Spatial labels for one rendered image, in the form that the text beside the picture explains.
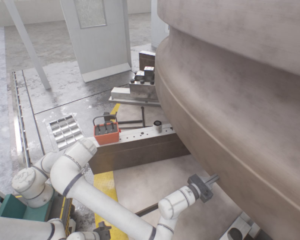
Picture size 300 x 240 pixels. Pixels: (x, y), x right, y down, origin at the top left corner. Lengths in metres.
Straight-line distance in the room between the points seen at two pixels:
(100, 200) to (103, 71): 3.65
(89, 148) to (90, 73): 3.35
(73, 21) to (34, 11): 10.34
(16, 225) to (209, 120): 1.01
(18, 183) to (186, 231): 1.23
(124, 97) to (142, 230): 1.96
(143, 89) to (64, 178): 1.68
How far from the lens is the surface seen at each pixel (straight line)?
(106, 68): 4.27
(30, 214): 1.60
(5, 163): 2.75
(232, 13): 0.70
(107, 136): 1.30
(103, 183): 1.98
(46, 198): 1.55
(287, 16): 0.60
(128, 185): 1.57
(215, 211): 1.56
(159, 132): 1.41
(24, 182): 1.40
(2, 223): 0.91
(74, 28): 3.90
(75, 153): 0.87
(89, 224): 1.85
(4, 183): 2.53
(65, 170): 0.84
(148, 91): 2.24
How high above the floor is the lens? 1.69
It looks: 40 degrees down
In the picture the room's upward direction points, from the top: straight up
